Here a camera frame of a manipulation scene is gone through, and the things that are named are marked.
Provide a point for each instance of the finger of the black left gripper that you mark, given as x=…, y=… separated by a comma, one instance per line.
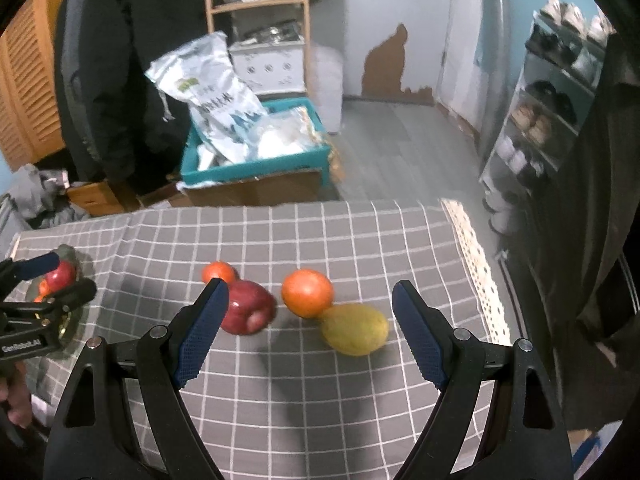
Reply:
x=13, y=272
x=53, y=307

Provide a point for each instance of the large red apple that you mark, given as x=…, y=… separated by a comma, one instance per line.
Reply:
x=61, y=277

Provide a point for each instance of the person's left hand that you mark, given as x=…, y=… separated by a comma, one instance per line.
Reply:
x=15, y=392

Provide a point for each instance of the orange on plate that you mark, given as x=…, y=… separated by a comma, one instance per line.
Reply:
x=43, y=291

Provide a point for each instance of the grey crumpled clothes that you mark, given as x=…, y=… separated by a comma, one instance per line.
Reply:
x=37, y=199

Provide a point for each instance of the wooden drawer unit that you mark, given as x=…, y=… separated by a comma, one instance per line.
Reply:
x=97, y=199

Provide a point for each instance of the dark red apple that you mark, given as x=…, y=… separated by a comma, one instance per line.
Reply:
x=251, y=308

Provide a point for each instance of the wooden louvered wardrobe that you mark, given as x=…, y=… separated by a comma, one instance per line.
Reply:
x=30, y=123

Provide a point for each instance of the small orange tangerine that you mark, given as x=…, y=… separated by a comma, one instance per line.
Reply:
x=221, y=270

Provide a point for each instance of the orange near table edge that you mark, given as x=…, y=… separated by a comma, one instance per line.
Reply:
x=307, y=293

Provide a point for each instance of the dark hanging coat right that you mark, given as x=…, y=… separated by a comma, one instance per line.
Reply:
x=581, y=240

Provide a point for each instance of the brown cardboard box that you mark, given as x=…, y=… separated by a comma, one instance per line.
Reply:
x=300, y=186

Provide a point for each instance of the black hanging jacket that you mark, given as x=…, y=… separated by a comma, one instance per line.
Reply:
x=116, y=125

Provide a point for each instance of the white printed plastic bag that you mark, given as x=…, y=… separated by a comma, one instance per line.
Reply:
x=223, y=109

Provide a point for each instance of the clear plastic bag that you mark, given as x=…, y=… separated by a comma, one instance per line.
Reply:
x=290, y=132

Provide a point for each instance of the teal cardboard box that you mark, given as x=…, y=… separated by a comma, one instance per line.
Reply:
x=315, y=158

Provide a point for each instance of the white patterned storage box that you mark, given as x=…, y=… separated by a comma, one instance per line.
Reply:
x=270, y=69

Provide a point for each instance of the wooden shelf rack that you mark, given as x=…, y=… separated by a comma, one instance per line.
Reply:
x=265, y=22

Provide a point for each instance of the grey shoe rack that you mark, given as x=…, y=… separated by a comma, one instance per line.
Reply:
x=551, y=98

